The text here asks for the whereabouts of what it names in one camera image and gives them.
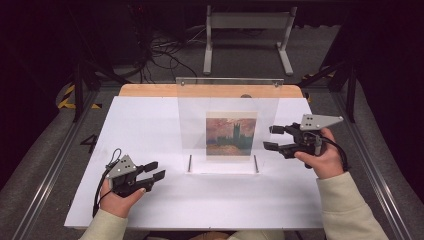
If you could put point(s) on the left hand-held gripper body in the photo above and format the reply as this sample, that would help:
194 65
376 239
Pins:
121 170

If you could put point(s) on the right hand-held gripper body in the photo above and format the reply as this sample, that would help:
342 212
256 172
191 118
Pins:
316 121

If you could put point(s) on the painting print card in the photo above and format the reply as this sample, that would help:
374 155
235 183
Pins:
231 136

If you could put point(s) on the clear acrylic photo frame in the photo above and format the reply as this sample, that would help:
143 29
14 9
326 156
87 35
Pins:
193 126

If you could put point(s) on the person's left hand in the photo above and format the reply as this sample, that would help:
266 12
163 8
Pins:
116 203

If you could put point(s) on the person's right hand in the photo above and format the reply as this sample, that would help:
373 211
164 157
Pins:
328 163

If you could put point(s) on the yellow black floor tape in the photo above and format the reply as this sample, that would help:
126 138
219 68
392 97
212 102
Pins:
313 76
66 100

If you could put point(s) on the round table grommet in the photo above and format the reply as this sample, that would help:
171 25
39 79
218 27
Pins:
246 96

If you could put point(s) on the black metal stand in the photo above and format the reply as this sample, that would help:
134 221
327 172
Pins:
78 86
350 90

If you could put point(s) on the white board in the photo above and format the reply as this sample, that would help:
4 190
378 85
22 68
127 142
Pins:
216 203

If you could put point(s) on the wooden table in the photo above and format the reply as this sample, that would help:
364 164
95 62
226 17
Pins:
150 90

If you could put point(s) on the white metal stand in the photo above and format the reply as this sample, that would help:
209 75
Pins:
248 20

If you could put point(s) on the aluminium rail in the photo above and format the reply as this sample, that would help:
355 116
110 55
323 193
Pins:
50 173
376 173

